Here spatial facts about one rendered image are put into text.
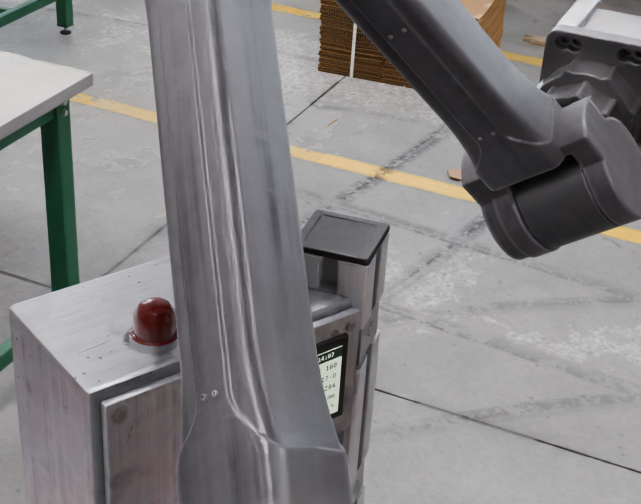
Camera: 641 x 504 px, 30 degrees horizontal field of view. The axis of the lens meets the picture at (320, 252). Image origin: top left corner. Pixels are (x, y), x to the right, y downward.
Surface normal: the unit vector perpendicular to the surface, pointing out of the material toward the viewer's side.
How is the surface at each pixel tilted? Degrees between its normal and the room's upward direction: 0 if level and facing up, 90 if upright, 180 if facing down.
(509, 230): 91
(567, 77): 90
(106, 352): 0
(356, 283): 90
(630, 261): 0
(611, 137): 54
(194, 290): 60
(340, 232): 0
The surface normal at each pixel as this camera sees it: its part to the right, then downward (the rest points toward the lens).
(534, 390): 0.05, -0.86
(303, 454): 0.73, -0.30
